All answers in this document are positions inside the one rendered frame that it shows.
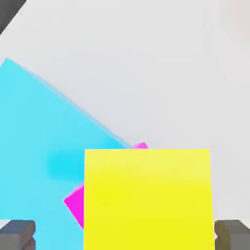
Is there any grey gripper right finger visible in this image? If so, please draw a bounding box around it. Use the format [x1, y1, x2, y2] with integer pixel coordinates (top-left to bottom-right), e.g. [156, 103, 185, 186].
[214, 219, 250, 250]

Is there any large cyan box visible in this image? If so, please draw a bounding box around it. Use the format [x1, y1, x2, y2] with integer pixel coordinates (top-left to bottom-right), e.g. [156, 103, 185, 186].
[0, 57, 133, 250]

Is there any small magenta cube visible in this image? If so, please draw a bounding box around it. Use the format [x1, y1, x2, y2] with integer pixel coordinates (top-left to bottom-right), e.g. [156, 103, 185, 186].
[63, 142, 149, 230]

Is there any small yellow cube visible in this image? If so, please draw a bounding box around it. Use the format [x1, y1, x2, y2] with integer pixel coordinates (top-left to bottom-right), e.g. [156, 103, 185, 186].
[83, 148, 215, 250]

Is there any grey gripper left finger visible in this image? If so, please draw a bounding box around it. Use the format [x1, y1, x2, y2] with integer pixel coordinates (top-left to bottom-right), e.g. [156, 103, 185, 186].
[0, 219, 37, 250]

